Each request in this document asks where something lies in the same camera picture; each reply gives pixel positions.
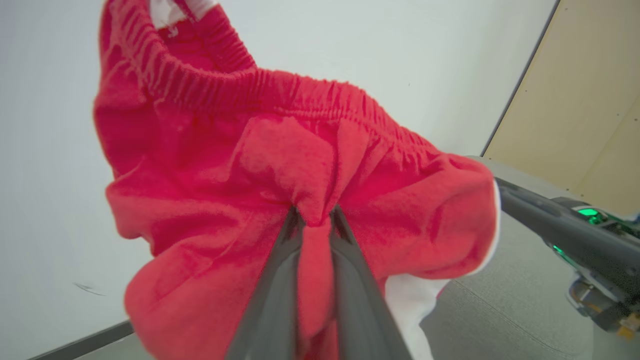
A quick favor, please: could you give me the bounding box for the dark grey baseboard strip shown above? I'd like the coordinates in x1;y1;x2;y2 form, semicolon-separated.
27;320;136;360

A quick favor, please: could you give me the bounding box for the red and white garment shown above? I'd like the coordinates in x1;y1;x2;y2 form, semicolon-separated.
92;0;501;360

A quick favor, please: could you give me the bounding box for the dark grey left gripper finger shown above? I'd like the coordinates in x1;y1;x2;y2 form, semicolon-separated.
226;206;304;360

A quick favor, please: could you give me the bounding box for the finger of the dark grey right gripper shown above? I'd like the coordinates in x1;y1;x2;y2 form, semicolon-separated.
329;205;414;360

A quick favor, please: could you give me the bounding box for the gripper with green band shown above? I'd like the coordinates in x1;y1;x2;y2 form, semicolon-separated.
494;177;640;342

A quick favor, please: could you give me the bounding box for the beige wooden panel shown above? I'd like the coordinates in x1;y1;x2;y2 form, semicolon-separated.
481;0;640;219

